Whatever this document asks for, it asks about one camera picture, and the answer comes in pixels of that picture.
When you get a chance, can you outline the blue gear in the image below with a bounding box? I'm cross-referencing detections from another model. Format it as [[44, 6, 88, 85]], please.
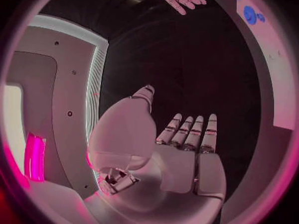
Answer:
[[243, 5, 258, 25]]

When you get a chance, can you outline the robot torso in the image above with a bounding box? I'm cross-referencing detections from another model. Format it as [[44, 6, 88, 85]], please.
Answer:
[[4, 14, 110, 196]]

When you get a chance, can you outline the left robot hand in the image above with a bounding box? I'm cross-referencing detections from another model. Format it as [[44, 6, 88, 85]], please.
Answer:
[[83, 84, 227, 224]]

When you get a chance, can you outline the white task board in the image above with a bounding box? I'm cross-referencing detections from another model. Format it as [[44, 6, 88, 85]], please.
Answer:
[[204, 0, 296, 131]]

